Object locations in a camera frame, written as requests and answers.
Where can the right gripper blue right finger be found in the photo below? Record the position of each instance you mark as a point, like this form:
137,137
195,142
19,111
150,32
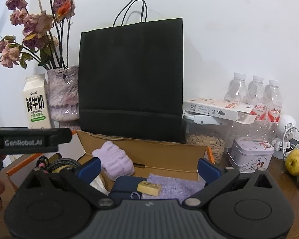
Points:
208,172

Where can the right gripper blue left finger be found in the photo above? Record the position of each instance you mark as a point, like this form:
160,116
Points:
89,170

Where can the white cloth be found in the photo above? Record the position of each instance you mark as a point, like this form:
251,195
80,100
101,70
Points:
99,184

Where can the lilac fluffy towel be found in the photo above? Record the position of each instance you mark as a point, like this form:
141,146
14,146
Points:
114,161

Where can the yellow white plush toy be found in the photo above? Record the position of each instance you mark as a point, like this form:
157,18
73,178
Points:
59,169

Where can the purple cloth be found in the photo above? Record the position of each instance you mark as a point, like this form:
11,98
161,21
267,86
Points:
173,188

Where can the navy blue pouch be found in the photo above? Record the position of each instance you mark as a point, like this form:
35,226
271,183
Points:
125,188

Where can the yellow soap block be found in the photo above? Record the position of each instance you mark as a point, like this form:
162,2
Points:
149,188

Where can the red cardboard box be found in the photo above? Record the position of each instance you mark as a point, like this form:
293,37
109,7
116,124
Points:
168,159

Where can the clear jar with seeds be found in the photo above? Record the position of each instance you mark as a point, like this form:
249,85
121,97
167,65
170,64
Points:
209,131

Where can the white printed tin box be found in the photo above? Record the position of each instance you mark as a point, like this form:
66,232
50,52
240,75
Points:
249,154

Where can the milk carton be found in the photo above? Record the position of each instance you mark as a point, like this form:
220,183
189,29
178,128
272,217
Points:
35,98

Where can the white red flat carton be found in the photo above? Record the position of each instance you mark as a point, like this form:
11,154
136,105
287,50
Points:
236,112

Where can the purple textured vase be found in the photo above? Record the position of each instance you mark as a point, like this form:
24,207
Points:
63,96

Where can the water bottle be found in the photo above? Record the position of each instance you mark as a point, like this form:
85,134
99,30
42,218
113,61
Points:
237,90
273,99
255,97

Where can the green yellow apple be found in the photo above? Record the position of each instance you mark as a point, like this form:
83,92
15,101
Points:
292,162

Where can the small white fan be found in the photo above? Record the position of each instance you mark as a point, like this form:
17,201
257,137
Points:
284,131

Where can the black paper shopping bag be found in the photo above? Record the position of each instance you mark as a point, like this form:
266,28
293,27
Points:
130,80

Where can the dried rose bouquet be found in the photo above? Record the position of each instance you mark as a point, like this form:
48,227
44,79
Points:
46,32

